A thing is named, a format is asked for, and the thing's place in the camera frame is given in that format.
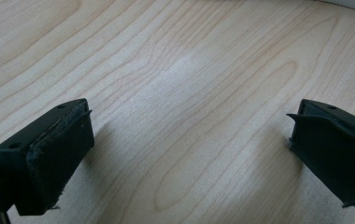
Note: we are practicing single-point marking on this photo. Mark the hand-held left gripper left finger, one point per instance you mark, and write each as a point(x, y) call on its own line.
point(51, 161)

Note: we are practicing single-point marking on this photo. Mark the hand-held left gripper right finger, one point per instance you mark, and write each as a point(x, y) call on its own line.
point(337, 149)

